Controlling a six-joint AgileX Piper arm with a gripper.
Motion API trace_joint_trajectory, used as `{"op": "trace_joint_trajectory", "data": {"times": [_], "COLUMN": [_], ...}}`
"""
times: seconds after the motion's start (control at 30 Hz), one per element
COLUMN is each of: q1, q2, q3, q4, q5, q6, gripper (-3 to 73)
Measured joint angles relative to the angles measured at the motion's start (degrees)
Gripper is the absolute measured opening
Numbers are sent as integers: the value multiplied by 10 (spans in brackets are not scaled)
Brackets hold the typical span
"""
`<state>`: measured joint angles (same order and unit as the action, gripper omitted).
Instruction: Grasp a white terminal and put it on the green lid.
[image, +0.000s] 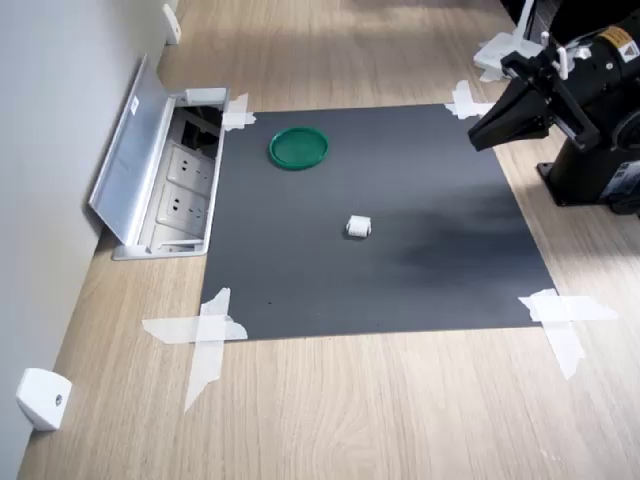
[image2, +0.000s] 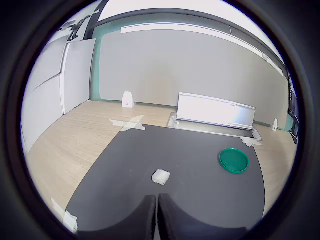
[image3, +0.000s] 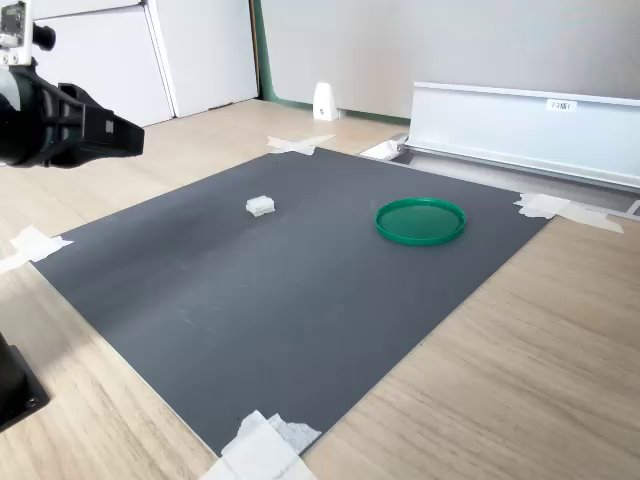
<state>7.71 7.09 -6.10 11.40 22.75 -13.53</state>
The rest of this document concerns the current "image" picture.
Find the small white plastic terminal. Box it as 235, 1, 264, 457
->
344, 214, 373, 241

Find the round green lid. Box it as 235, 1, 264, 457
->
268, 126, 331, 172

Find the white tape strip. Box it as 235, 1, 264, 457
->
141, 313, 249, 347
517, 294, 619, 324
528, 288, 587, 382
443, 79, 500, 122
221, 91, 258, 133
183, 286, 233, 414

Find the dark grey mat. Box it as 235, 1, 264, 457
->
200, 103, 558, 342

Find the white power socket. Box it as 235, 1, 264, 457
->
166, 141, 215, 185
156, 181, 210, 227

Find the grey partition panel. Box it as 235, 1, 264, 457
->
0, 0, 169, 480

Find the white stand with post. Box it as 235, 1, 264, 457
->
472, 0, 547, 84

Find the slim white wall bracket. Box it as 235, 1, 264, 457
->
161, 3, 182, 47

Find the silver cable duct box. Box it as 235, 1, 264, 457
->
88, 53, 232, 262

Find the white wedge bracket with screw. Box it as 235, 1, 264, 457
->
14, 367, 73, 432

